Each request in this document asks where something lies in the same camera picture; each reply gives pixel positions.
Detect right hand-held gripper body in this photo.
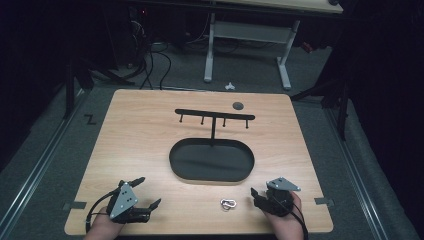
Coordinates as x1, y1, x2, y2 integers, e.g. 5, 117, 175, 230
264, 176, 302, 218

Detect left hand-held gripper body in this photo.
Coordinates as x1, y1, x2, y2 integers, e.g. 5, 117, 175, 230
106, 181, 151, 225

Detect silver metal carabiner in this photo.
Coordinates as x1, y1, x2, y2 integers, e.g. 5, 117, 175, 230
219, 197, 238, 212

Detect black hook rack with tray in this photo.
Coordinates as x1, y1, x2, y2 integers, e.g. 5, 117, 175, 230
168, 108, 256, 184

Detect person's right hand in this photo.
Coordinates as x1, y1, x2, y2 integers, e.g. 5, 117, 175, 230
264, 191, 306, 240

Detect person's left hand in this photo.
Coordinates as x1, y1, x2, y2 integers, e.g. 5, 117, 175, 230
83, 206, 125, 240

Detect black metal stand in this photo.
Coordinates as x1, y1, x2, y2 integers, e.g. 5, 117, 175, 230
61, 49, 136, 120
289, 78, 353, 142

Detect dark computer tower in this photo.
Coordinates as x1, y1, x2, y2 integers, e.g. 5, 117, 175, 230
127, 5, 149, 69

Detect small red object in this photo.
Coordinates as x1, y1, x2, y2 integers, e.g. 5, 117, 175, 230
300, 41, 315, 55

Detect white-legged desk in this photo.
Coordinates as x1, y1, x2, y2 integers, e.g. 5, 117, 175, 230
202, 0, 344, 92

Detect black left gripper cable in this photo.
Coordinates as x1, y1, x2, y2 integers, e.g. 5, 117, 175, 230
85, 189, 122, 234

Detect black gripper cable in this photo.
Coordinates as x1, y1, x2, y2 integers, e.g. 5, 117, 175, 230
85, 189, 122, 234
273, 195, 310, 240

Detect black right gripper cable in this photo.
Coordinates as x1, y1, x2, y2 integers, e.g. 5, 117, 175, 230
273, 195, 310, 240

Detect metal floor rail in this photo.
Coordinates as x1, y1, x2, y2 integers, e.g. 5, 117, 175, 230
324, 108, 391, 240
0, 88, 88, 234

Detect black floor cables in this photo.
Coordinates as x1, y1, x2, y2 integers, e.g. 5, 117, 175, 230
128, 19, 214, 91

